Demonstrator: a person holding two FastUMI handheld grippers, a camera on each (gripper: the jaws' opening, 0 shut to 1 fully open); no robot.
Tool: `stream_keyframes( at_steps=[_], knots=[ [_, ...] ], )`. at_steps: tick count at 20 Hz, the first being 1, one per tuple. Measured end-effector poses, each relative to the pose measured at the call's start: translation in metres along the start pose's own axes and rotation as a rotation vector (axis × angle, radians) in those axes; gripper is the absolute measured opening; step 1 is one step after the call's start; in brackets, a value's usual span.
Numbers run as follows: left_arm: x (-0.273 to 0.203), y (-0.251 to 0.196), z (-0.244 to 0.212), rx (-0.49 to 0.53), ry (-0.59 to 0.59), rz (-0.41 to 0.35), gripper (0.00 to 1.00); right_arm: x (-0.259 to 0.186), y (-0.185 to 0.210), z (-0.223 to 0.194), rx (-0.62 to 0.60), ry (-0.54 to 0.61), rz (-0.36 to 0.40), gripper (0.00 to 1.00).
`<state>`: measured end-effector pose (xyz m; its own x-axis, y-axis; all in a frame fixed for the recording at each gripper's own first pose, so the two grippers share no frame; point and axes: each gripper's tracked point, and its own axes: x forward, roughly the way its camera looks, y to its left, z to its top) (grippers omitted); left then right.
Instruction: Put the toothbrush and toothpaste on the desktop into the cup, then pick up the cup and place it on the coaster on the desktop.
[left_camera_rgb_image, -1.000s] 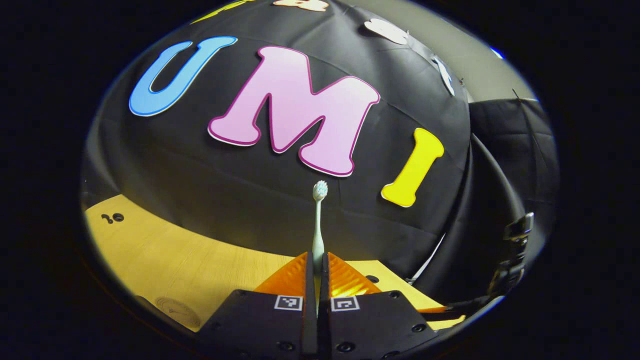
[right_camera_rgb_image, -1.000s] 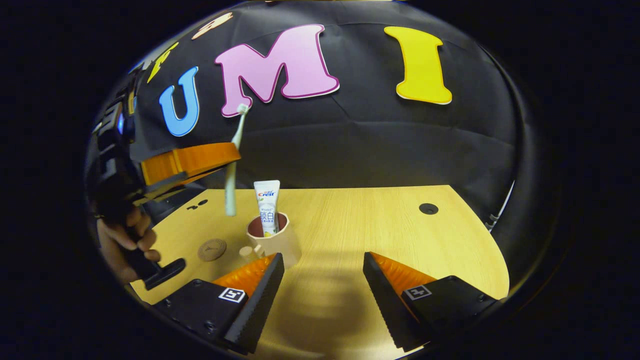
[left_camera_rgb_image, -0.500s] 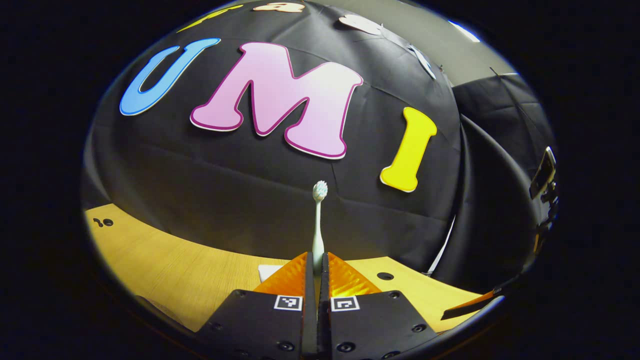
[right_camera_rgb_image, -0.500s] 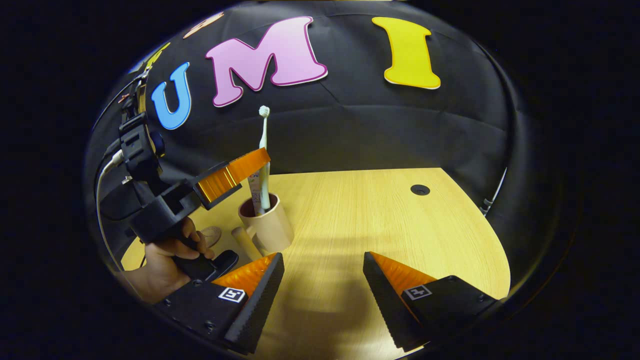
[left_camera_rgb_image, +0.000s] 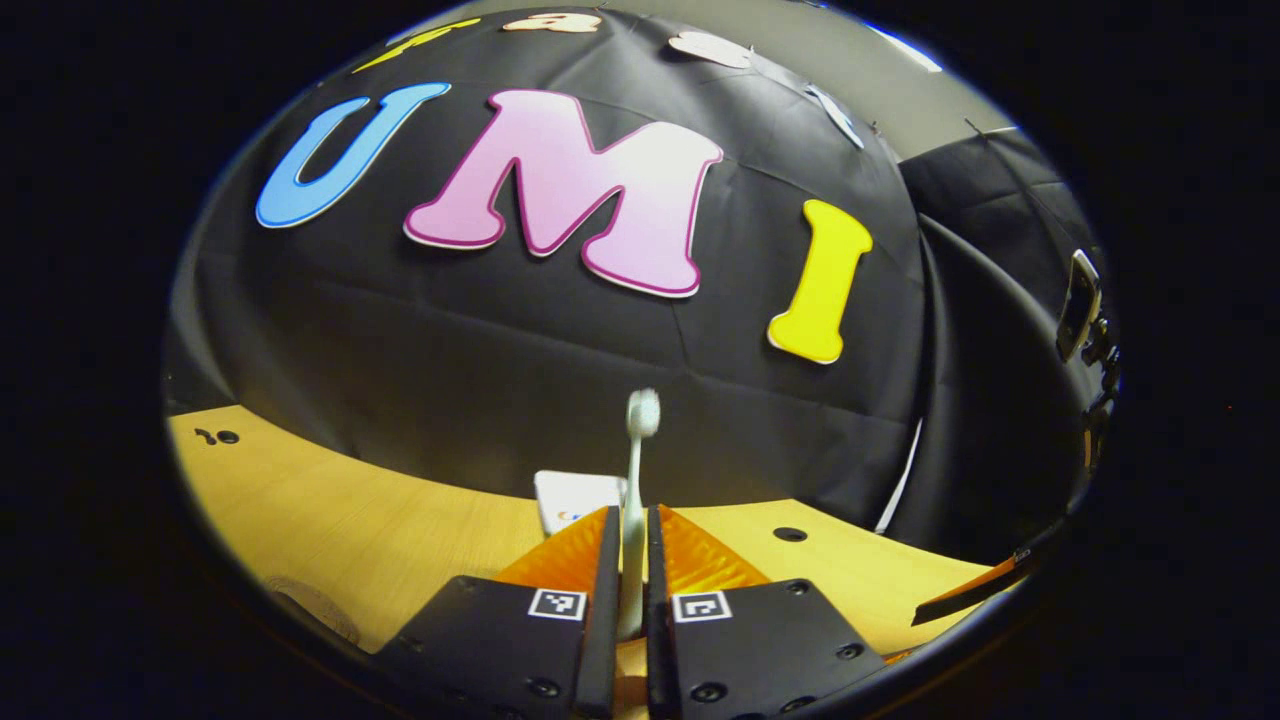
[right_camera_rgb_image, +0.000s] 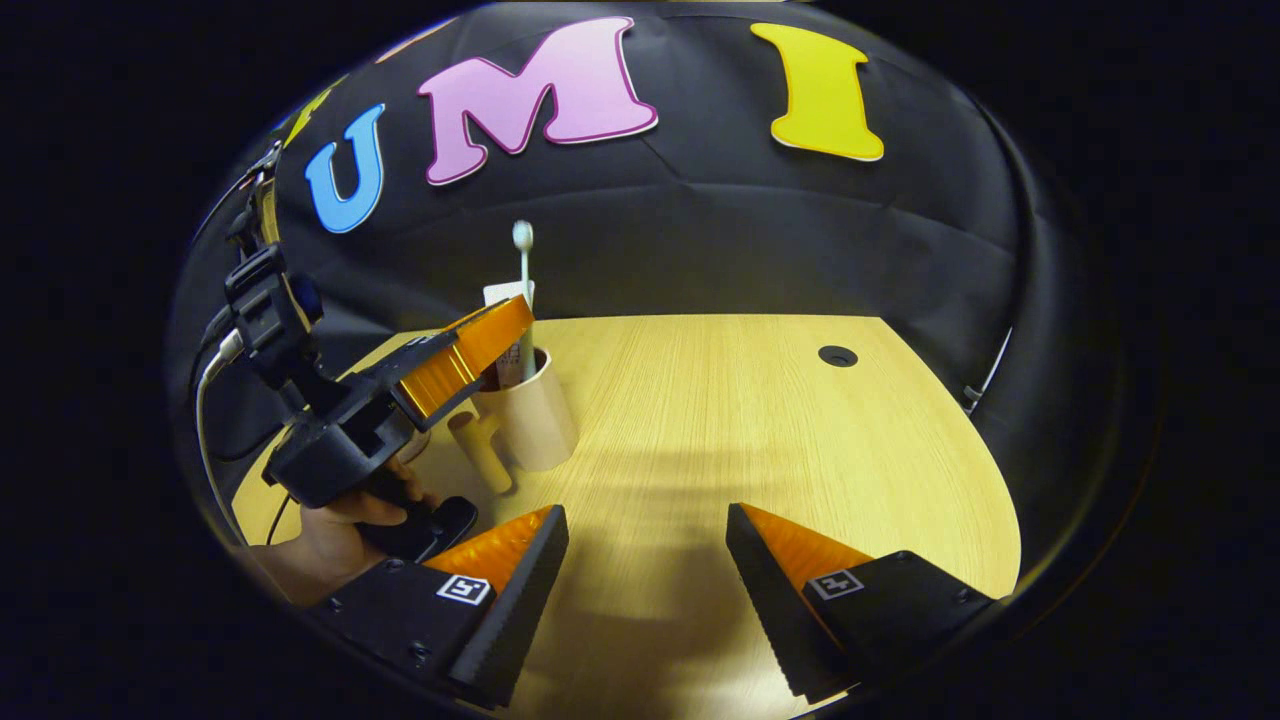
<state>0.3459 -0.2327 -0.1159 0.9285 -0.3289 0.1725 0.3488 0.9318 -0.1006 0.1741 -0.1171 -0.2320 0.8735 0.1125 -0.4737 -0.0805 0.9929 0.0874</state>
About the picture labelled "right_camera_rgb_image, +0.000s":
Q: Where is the white toothpaste tube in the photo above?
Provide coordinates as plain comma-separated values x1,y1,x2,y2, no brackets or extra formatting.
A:
483,281,536,391

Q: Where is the wooden desktop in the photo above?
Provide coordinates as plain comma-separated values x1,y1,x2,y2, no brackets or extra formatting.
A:
232,315,1022,720

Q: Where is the white strap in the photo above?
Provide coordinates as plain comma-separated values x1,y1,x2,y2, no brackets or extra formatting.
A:
963,325,1013,413

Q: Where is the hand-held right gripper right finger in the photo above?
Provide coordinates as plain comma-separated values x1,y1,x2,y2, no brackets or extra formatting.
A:
726,502,1001,703

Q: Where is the beige cup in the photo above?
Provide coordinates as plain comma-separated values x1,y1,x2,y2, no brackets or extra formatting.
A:
447,345,580,496

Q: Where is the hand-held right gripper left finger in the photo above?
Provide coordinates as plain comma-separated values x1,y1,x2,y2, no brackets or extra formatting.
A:
300,504,570,709

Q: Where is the black backdrop cloth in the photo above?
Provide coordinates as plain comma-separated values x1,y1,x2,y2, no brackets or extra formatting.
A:
170,0,1131,601

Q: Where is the pale green toothbrush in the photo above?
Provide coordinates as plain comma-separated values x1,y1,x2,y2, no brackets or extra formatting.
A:
512,221,536,383

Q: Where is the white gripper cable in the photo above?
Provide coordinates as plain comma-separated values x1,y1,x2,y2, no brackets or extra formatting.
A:
194,328,249,549

